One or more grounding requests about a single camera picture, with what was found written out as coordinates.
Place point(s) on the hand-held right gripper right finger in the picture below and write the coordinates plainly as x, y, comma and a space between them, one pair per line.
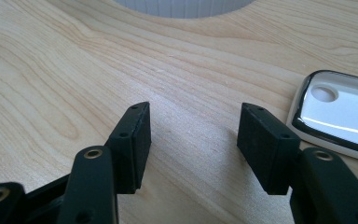
265, 146

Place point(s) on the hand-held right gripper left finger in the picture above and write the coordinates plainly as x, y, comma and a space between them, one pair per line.
130, 146

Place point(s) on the white ribbed container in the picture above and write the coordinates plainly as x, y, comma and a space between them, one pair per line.
183, 7

